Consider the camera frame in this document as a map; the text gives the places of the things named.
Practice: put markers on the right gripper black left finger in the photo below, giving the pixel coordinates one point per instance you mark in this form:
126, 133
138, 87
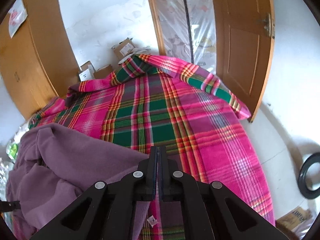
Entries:
106, 211

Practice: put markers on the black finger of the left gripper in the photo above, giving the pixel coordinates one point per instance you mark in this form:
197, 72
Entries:
9, 206

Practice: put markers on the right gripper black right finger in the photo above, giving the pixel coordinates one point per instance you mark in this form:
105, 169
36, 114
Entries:
210, 211

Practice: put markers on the purple fleece pants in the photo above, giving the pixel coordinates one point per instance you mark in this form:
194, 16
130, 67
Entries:
56, 164

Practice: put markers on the green wet wipes pack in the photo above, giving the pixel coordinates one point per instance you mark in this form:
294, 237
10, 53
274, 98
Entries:
12, 150

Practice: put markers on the pink green plaid bedsheet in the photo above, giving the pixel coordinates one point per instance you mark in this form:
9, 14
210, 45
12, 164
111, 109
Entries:
164, 101

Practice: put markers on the plain brown cardboard box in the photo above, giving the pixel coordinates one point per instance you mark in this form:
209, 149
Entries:
103, 72

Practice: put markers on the white open cardboard box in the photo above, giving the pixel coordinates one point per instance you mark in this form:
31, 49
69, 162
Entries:
86, 71

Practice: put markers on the wooden wardrobe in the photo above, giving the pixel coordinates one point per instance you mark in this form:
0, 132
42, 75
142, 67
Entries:
37, 62

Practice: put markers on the brown cardboard box with label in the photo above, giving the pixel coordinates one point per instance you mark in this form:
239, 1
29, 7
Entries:
123, 49

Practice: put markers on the white plastic bag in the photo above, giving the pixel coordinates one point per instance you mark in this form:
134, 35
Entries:
17, 16

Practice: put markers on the wooden door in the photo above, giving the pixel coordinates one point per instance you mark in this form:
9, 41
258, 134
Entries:
244, 48

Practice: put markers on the black vertical pole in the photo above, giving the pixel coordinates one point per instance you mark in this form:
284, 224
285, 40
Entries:
189, 30

